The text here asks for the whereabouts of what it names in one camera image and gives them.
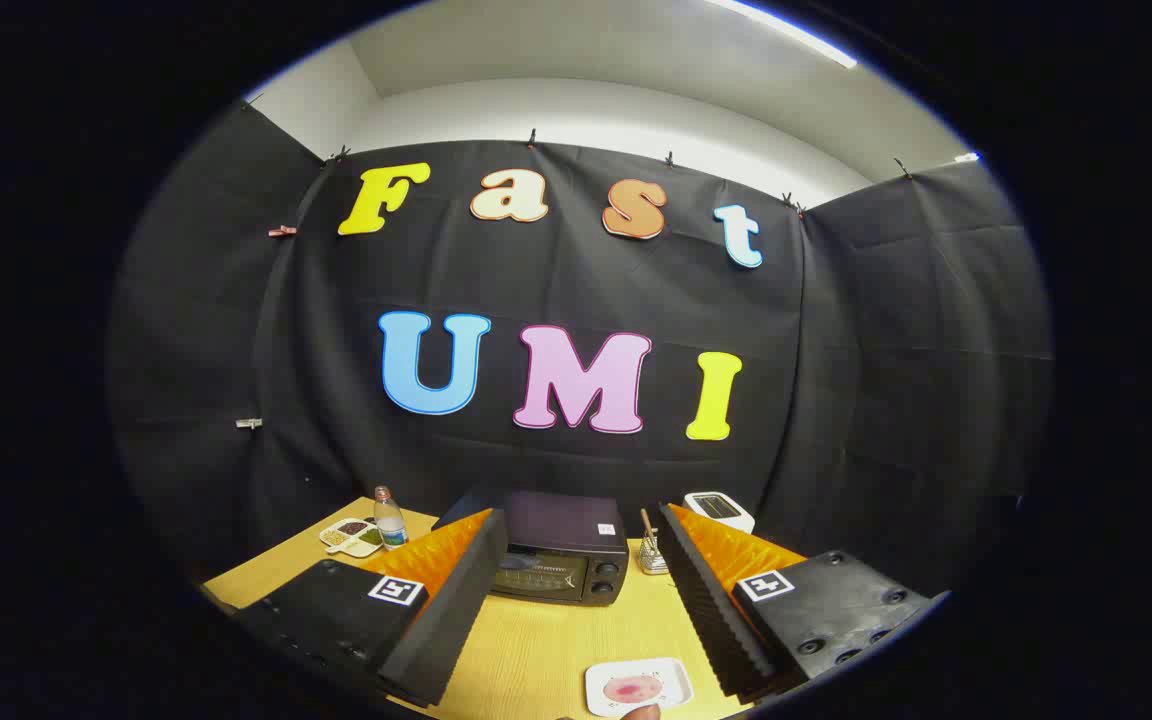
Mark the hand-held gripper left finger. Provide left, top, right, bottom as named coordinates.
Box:
left=236, top=508, right=509, bottom=707

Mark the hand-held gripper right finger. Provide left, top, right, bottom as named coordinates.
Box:
left=658, top=503, right=937, bottom=699

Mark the white square plate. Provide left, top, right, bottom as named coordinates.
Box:
left=585, top=657, right=694, bottom=718

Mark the black toaster oven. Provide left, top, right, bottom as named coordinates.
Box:
left=433, top=488, right=630, bottom=607

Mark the white bread toaster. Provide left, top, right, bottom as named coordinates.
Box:
left=683, top=491, right=756, bottom=534

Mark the clear plastic bottle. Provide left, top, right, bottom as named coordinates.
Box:
left=374, top=486, right=408, bottom=551

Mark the white divided snack tray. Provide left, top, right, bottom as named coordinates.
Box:
left=320, top=516, right=384, bottom=558

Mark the row of black clips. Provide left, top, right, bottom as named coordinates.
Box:
left=241, top=95, right=912, bottom=216

